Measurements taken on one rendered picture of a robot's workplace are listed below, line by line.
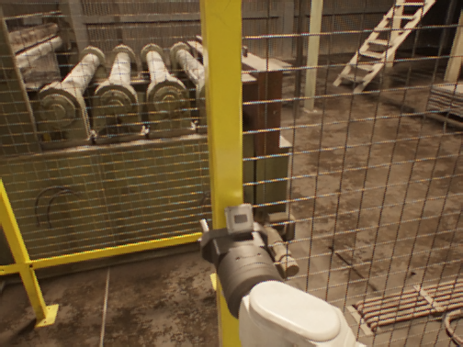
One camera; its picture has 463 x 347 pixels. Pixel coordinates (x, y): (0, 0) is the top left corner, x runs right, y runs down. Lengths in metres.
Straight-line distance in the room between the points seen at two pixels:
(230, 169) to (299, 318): 0.26
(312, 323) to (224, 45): 0.38
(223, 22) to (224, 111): 0.12
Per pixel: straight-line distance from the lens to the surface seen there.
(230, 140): 0.56
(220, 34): 0.52
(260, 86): 2.29
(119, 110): 2.33
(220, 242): 0.59
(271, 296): 0.46
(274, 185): 2.72
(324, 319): 0.45
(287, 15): 11.65
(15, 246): 2.26
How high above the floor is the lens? 1.72
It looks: 26 degrees down
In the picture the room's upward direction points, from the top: 2 degrees counter-clockwise
